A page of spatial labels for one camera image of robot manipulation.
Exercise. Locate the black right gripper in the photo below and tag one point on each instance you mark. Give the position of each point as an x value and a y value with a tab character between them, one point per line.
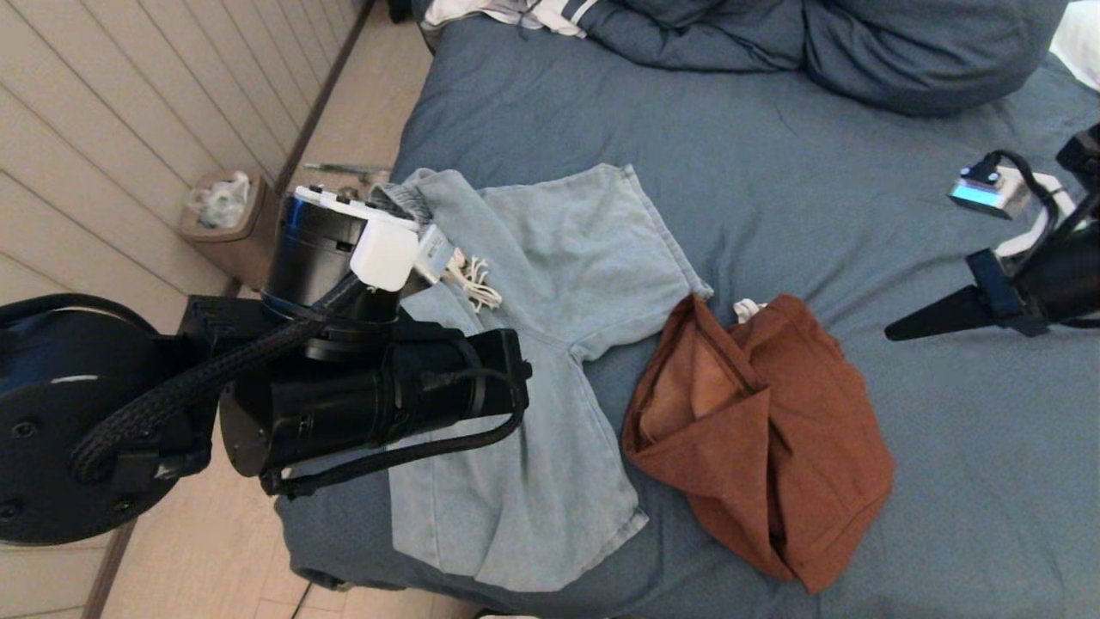
1066	284

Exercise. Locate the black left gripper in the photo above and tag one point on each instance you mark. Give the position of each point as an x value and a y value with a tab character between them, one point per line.
387	395

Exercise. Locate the rust brown shorts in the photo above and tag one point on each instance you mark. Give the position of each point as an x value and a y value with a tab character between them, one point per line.
773	430

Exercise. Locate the light blue denim shorts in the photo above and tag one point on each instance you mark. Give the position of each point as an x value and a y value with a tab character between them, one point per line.
550	258

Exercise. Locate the blue bed cover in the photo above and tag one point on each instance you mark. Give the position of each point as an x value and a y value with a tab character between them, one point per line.
859	215

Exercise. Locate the brown trash bin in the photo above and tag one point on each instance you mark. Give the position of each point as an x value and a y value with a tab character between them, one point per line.
232	249

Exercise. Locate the thin silver metal rod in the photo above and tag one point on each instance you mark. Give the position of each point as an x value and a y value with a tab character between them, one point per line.
344	169

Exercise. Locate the clear plastic bin bag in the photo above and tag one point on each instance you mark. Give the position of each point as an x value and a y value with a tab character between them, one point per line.
223	206

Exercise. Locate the crumpled blue duvet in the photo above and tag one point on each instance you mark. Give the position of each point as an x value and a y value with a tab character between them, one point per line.
902	52

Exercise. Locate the white pillow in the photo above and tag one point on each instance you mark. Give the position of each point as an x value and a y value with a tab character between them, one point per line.
1081	43

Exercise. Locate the small black object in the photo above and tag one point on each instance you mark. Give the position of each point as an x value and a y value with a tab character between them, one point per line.
400	9

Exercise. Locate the white striped garment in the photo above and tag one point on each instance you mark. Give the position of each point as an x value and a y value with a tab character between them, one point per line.
550	13

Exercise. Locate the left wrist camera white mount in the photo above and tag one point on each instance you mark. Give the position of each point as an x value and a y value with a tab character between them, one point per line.
387	254

